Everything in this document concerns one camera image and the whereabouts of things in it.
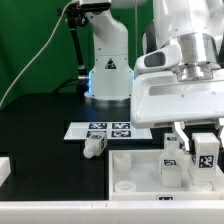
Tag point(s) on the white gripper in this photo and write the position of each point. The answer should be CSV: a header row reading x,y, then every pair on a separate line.
x,y
160,100

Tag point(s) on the white square tabletop tray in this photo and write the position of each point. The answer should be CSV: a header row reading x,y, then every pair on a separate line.
x,y
134,176

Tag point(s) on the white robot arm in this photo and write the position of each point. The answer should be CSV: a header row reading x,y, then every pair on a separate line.
x,y
197,27

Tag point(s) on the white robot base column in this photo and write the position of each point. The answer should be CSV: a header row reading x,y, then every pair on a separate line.
x,y
111,78

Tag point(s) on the white sheet with tags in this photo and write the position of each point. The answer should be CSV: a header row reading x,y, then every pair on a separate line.
x,y
114,130

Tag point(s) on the white L-shaped obstacle fence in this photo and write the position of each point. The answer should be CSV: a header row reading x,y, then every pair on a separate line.
x,y
59,192

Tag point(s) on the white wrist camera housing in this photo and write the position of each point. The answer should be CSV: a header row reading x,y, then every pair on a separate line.
x,y
159,60

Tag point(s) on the black camera on stand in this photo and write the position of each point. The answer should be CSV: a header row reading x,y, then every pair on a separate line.
x,y
76,16

